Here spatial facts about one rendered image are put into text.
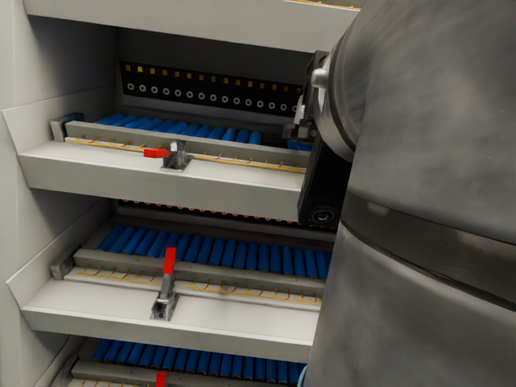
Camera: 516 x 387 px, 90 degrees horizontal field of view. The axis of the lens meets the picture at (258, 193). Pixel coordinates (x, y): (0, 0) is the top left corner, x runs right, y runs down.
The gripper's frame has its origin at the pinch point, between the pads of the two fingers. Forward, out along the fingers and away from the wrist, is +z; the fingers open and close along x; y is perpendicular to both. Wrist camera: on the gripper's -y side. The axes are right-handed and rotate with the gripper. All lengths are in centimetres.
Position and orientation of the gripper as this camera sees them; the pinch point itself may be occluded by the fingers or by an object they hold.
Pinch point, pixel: (310, 141)
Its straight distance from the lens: 39.2
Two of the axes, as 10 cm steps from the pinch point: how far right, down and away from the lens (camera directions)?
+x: -9.9, -1.3, -0.2
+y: 1.3, -9.8, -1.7
